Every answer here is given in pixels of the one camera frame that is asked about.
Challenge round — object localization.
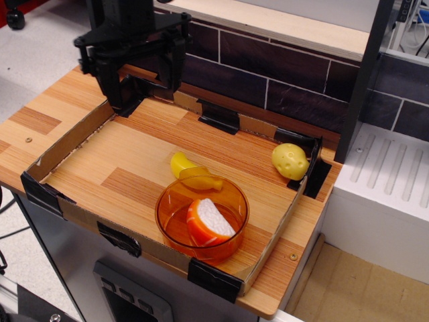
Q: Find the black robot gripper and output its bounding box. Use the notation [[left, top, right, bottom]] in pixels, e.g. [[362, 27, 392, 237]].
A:
[[74, 1, 191, 110]]

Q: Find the orange white toy sushi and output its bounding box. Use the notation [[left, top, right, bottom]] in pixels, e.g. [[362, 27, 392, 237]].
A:
[[186, 199, 236, 247]]

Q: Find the cardboard fence with black tape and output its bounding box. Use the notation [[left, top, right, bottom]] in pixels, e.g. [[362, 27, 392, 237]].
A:
[[21, 74, 337, 315]]

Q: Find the transparent orange plastic pot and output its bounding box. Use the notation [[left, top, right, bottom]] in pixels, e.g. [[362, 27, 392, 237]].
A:
[[156, 167, 249, 265]]

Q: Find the light wooden shelf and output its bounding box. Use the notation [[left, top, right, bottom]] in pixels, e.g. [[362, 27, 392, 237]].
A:
[[154, 0, 369, 62]]

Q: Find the black caster wheel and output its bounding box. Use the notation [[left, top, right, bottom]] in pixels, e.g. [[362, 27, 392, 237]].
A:
[[4, 0, 26, 30]]

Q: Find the yellow toy banana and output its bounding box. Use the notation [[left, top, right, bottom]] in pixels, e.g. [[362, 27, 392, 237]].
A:
[[170, 152, 223, 191]]

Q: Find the yellow toy potato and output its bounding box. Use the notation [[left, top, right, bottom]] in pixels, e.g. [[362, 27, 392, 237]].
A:
[[271, 143, 310, 180]]

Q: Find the grey oven control panel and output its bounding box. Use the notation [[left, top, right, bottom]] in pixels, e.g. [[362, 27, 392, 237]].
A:
[[93, 261, 174, 321]]

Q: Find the white toy sink drainboard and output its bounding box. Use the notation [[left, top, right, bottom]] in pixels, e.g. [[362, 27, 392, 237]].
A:
[[322, 123, 428, 283]]

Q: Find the dark grey vertical post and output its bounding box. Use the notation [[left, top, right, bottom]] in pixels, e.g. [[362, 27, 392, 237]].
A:
[[334, 1, 394, 164]]

